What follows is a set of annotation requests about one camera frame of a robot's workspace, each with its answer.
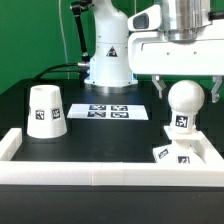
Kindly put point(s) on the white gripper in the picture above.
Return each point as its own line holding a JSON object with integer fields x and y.
{"x": 149, "y": 54}

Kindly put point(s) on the white lamp bulb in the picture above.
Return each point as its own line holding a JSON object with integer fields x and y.
{"x": 185, "y": 98}

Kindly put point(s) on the white lamp base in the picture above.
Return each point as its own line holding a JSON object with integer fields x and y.
{"x": 180, "y": 150}

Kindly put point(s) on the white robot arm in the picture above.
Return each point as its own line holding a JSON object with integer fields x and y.
{"x": 171, "y": 37}

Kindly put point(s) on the white lamp shade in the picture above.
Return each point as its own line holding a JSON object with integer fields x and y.
{"x": 46, "y": 117}

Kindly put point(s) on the white marker sheet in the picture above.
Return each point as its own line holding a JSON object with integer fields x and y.
{"x": 107, "y": 111}

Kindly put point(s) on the white U-shaped fence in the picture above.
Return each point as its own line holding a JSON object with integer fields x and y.
{"x": 100, "y": 174}

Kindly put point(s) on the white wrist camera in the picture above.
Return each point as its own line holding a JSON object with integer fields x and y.
{"x": 149, "y": 19}

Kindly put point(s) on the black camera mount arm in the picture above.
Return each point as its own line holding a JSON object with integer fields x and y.
{"x": 77, "y": 8}

